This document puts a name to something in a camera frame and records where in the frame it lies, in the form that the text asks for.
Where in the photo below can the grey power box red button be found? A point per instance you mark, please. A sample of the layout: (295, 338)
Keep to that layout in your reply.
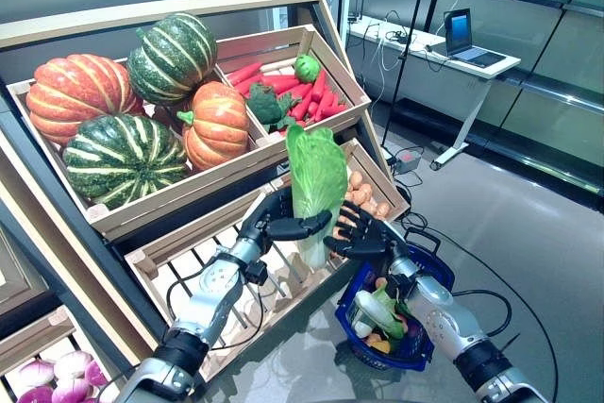
(407, 160)

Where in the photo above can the black stand pole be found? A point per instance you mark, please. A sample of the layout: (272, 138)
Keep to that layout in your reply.
(404, 56)

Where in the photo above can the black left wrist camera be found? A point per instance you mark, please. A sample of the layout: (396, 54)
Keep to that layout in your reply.
(257, 273)

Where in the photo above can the wooden cabbage crate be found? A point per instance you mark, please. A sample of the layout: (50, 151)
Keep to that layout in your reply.
(189, 233)

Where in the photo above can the wooden potato crate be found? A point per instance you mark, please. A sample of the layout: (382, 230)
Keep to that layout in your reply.
(377, 172)

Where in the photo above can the black power adapter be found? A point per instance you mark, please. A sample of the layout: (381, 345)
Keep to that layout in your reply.
(387, 156)

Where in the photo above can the white desk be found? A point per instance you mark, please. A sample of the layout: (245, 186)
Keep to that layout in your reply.
(415, 43)

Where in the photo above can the black wifi router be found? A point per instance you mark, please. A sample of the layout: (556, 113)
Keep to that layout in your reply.
(359, 11)

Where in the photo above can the orange brown onion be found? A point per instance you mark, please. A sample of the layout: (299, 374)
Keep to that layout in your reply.
(381, 284)

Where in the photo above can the green broccoli head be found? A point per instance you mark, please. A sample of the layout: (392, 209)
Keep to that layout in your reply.
(266, 105)

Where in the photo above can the grey wall shelving unit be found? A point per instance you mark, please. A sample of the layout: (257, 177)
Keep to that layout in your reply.
(557, 105)

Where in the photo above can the open grey laptop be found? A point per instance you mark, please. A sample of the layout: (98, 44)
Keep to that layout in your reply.
(460, 30)

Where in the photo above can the green striped pumpkin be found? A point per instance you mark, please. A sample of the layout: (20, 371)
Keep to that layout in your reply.
(172, 58)
(122, 160)

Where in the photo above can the large orange striped pumpkin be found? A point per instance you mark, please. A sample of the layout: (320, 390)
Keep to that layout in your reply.
(75, 91)

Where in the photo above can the small orange pumpkin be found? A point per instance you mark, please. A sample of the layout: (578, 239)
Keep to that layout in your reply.
(217, 124)

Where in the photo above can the wooden carrot crate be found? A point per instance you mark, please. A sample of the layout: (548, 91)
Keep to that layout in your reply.
(344, 72)

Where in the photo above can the yellow bell pepper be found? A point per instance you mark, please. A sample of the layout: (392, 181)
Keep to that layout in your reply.
(381, 345)

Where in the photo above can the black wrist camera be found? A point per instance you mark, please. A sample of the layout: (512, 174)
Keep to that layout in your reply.
(257, 273)
(394, 282)

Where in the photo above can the green white napa cabbage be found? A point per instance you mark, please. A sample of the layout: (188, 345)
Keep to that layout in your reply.
(370, 303)
(316, 172)
(362, 328)

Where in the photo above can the brown potato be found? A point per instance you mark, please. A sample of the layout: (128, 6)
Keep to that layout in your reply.
(365, 195)
(383, 208)
(355, 179)

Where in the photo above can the red orange carrot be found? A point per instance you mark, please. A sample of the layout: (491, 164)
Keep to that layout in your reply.
(243, 73)
(318, 87)
(301, 108)
(335, 109)
(283, 83)

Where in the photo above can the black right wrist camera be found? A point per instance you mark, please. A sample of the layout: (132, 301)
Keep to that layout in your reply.
(394, 282)

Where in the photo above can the wooden pumpkin crate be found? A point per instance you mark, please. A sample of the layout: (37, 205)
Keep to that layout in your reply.
(189, 190)

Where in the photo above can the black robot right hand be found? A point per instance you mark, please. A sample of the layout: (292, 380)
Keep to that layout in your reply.
(373, 242)

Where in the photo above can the purple eggplant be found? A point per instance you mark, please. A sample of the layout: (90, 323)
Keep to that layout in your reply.
(415, 330)

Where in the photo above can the wooden vegetable display stand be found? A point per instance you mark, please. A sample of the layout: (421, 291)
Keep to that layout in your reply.
(14, 308)
(165, 9)

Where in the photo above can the blue plastic shopping basket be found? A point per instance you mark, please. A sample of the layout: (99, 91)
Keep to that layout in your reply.
(406, 363)

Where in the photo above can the wooden turnip crate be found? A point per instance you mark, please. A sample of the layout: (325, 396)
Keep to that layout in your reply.
(42, 327)

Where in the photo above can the black round floor base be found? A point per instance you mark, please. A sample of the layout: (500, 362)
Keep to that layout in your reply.
(403, 195)

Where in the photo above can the purple white turnip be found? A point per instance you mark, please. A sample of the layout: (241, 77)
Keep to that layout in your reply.
(73, 391)
(94, 373)
(35, 396)
(71, 364)
(35, 371)

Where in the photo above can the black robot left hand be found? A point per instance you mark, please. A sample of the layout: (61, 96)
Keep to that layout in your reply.
(264, 221)

